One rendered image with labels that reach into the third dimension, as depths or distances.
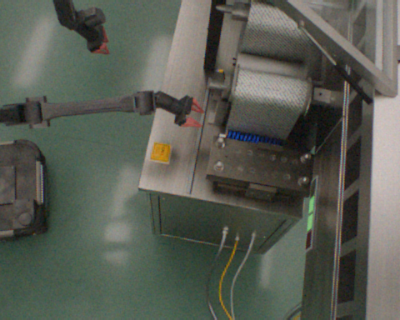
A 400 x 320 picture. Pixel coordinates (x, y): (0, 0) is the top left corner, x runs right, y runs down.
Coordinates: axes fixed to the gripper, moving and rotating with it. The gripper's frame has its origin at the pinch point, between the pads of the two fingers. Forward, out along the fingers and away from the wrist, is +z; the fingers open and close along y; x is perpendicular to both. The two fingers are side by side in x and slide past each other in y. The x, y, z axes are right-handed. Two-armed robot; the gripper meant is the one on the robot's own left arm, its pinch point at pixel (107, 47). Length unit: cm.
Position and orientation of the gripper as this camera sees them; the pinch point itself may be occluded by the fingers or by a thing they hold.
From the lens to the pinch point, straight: 197.7
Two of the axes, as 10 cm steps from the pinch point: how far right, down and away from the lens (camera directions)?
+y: -1.5, -9.2, 3.6
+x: -9.0, 2.8, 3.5
